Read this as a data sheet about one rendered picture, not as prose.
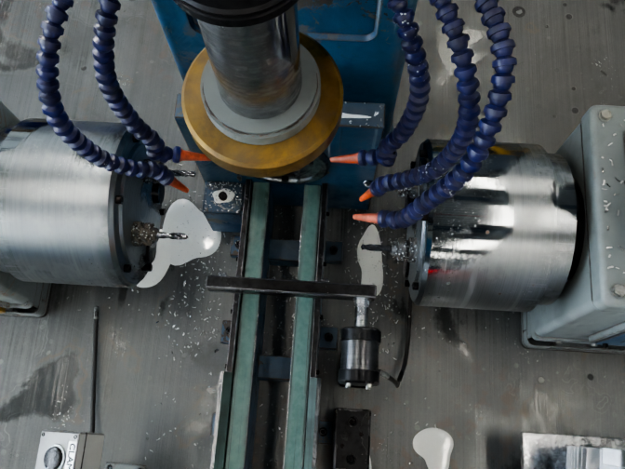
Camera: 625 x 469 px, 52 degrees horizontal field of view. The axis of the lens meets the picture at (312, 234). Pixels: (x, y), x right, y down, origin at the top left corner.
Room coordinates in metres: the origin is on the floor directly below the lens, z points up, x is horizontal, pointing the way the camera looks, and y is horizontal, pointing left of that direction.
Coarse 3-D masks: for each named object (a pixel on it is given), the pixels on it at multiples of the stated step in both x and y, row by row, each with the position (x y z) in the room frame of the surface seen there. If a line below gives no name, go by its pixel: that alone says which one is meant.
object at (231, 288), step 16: (208, 288) 0.22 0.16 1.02; (224, 288) 0.22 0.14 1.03; (240, 288) 0.22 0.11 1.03; (256, 288) 0.21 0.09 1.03; (272, 288) 0.21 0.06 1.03; (288, 288) 0.21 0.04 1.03; (304, 288) 0.21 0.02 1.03; (320, 288) 0.21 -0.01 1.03; (336, 288) 0.21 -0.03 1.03; (352, 288) 0.21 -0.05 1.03; (368, 288) 0.20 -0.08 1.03; (368, 304) 0.18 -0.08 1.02
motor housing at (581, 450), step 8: (568, 448) -0.04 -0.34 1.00; (576, 448) -0.04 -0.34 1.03; (584, 448) -0.04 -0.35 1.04; (592, 448) -0.04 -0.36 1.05; (600, 448) -0.04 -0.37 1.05; (568, 456) -0.05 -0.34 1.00; (576, 456) -0.05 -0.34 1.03; (584, 456) -0.05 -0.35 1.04; (592, 456) -0.05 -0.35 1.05; (600, 456) -0.05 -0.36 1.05; (568, 464) -0.06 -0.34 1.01; (576, 464) -0.06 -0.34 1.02; (584, 464) -0.06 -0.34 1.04; (592, 464) -0.06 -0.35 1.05; (600, 464) -0.06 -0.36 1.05
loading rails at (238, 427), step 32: (256, 192) 0.41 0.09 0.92; (320, 192) 0.40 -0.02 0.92; (256, 224) 0.35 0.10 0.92; (320, 224) 0.34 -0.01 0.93; (256, 256) 0.30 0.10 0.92; (288, 256) 0.31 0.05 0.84; (320, 256) 0.29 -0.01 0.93; (224, 320) 0.21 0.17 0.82; (256, 320) 0.19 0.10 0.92; (320, 320) 0.19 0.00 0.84; (256, 352) 0.14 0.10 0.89; (224, 384) 0.09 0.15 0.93; (256, 384) 0.09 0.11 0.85; (320, 384) 0.08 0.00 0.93; (224, 416) 0.04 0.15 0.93; (256, 416) 0.04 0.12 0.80; (288, 416) 0.03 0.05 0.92; (224, 448) -0.01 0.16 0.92; (288, 448) -0.01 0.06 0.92
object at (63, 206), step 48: (0, 144) 0.42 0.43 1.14; (48, 144) 0.41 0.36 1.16; (96, 144) 0.40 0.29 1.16; (0, 192) 0.34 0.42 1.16; (48, 192) 0.33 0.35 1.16; (96, 192) 0.33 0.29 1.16; (144, 192) 0.37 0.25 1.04; (0, 240) 0.28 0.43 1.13; (48, 240) 0.28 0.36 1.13; (96, 240) 0.27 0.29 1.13; (144, 240) 0.29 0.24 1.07
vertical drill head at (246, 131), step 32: (224, 32) 0.32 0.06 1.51; (256, 32) 0.32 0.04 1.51; (288, 32) 0.34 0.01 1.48; (192, 64) 0.41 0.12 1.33; (224, 64) 0.33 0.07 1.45; (256, 64) 0.32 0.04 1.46; (288, 64) 0.34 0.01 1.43; (320, 64) 0.40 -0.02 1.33; (192, 96) 0.37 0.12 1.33; (224, 96) 0.34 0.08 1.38; (256, 96) 0.32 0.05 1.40; (288, 96) 0.33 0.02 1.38; (320, 96) 0.35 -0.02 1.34; (192, 128) 0.33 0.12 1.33; (224, 128) 0.31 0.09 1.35; (256, 128) 0.31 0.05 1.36; (288, 128) 0.31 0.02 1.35; (320, 128) 0.32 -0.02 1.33; (224, 160) 0.29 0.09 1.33; (256, 160) 0.28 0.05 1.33; (288, 160) 0.28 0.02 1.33
